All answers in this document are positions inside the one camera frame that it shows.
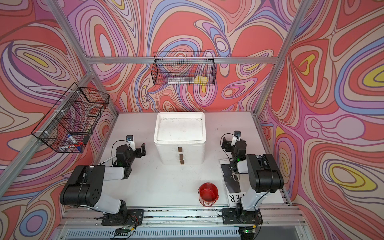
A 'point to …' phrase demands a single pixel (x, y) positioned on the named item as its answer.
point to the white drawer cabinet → (180, 137)
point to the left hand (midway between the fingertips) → (138, 143)
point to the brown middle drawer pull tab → (181, 157)
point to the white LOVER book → (231, 181)
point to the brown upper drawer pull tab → (180, 149)
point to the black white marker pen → (105, 161)
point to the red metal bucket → (208, 194)
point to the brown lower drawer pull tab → (182, 162)
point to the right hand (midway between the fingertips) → (231, 140)
